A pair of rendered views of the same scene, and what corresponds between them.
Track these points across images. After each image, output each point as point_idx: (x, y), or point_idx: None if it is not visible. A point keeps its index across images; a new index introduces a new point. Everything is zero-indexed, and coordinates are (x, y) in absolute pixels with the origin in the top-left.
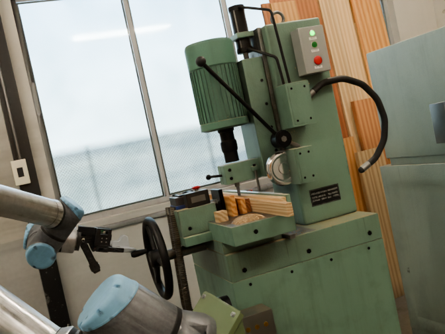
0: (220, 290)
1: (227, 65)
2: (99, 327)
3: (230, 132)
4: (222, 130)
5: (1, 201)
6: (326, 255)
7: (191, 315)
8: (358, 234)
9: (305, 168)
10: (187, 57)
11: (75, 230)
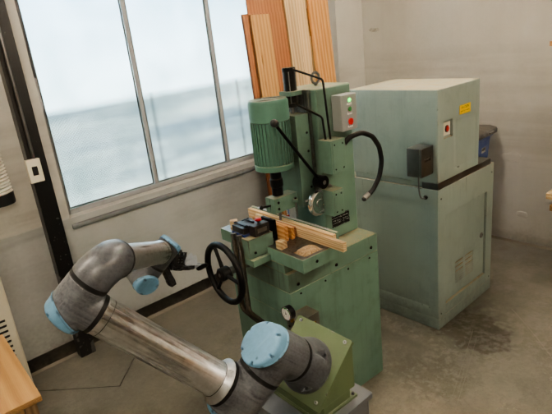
0: (269, 294)
1: (286, 121)
2: (269, 365)
3: (280, 172)
4: None
5: (149, 259)
6: (346, 266)
7: (313, 342)
8: (365, 249)
9: (338, 205)
10: (252, 111)
11: None
